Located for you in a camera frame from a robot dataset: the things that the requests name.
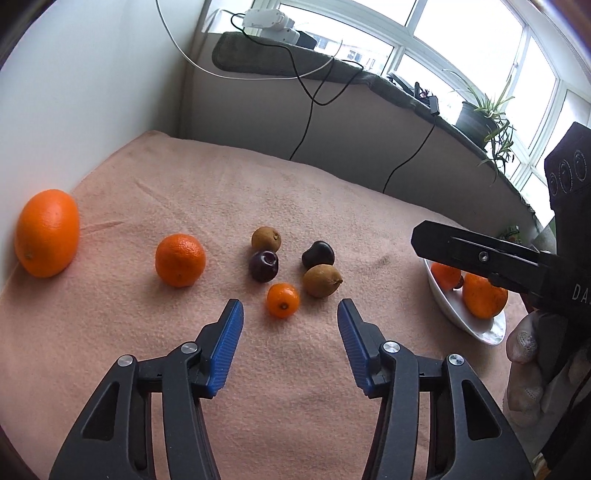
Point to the medium orange by wall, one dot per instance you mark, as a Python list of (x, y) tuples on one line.
[(47, 233)]

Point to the white power strip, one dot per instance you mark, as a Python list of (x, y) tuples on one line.
[(273, 24)]

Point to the floral white plate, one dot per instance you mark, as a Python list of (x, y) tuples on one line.
[(491, 331)]

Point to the white gloved right hand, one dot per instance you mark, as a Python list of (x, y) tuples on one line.
[(550, 371)]

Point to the black power adapter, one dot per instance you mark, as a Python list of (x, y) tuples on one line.
[(305, 40)]

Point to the dark green sill cloth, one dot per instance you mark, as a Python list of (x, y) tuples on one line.
[(361, 128)]

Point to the dark plum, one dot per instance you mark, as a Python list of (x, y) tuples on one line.
[(320, 253)]

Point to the small orange kumquat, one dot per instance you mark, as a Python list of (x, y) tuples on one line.
[(282, 300)]

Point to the potted spider plant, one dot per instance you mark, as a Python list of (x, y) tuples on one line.
[(484, 122)]

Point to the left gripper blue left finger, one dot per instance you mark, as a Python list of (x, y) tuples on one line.
[(112, 436)]

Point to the mandarin with stem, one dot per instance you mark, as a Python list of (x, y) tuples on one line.
[(180, 260)]

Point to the white window frame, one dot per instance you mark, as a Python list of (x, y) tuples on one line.
[(500, 47)]

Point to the brown longan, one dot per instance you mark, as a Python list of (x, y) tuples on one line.
[(322, 280), (266, 238)]

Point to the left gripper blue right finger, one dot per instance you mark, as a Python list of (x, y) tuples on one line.
[(470, 438)]

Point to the pink towel table cover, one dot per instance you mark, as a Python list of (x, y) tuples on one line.
[(290, 408)]

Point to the black device on sill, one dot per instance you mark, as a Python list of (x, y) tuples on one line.
[(416, 91)]

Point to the large orange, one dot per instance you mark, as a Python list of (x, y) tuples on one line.
[(482, 299)]

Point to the orange mandarin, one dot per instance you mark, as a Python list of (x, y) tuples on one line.
[(445, 276)]

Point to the small dark red cherry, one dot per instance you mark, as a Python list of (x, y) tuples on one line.
[(460, 283)]

